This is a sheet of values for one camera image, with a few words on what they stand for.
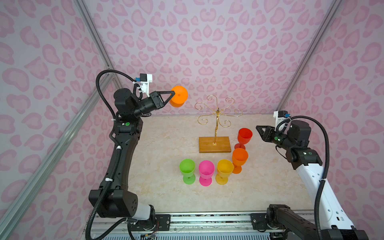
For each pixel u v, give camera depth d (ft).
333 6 2.28
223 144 3.31
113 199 1.28
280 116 2.05
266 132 2.06
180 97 2.06
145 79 1.83
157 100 1.80
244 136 2.89
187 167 2.53
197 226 2.37
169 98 2.00
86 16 2.32
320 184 1.41
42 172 1.65
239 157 2.73
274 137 2.03
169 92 1.99
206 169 2.64
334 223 1.23
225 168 2.66
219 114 2.58
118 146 1.48
